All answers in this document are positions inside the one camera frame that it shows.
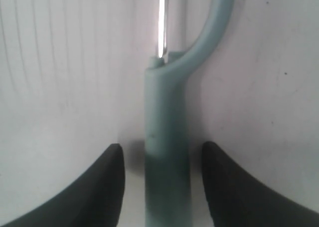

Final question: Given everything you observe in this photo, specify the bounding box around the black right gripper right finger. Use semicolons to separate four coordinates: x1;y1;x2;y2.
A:
201;141;319;227

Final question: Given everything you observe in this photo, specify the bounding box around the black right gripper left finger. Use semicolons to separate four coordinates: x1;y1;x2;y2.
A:
6;144;125;227

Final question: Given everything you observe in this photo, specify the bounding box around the teal handled peeler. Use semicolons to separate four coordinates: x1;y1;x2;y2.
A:
144;0;234;227

